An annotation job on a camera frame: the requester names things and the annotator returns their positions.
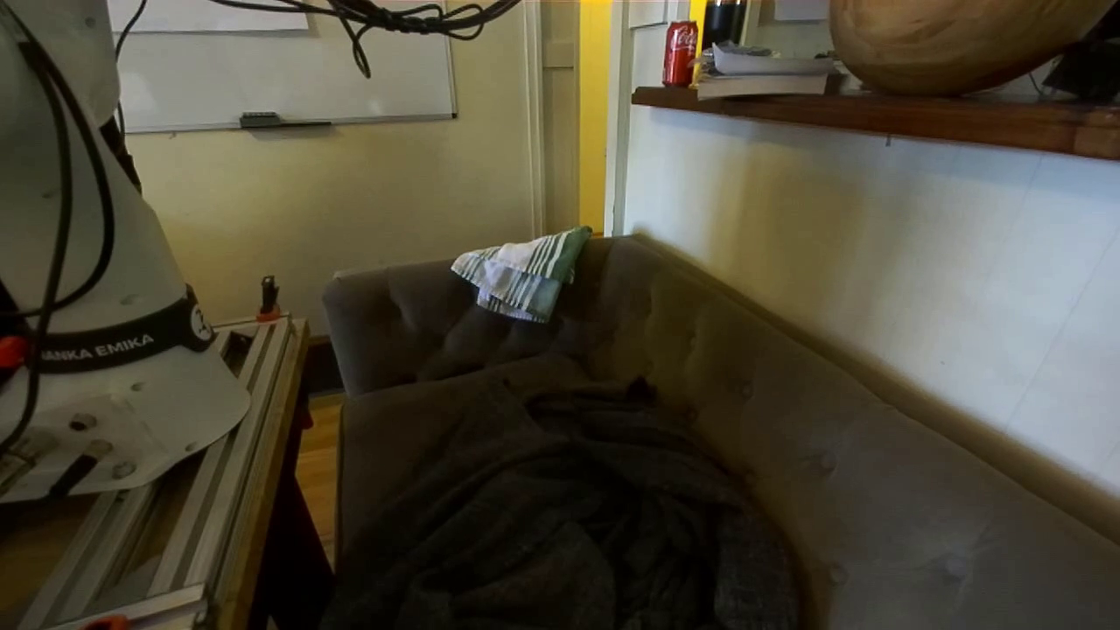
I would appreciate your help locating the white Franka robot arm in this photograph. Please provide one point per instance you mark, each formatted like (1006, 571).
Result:
(116, 407)

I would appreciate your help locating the white and green cloth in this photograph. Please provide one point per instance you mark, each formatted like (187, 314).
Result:
(518, 275)

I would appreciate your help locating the dark grey blanket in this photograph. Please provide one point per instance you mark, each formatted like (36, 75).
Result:
(561, 512)

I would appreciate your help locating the black and red clamp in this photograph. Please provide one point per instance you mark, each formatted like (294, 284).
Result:
(270, 301)

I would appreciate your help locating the black whiteboard marker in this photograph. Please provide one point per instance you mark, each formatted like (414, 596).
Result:
(263, 120)

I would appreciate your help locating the white whiteboard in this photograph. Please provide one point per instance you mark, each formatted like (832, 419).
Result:
(293, 75)

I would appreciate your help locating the wooden counter shelf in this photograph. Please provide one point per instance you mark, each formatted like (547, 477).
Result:
(886, 113)

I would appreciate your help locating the large wooden bowl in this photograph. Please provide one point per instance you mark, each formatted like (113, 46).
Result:
(958, 39)

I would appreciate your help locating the aluminium frame robot table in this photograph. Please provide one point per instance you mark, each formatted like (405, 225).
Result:
(234, 466)

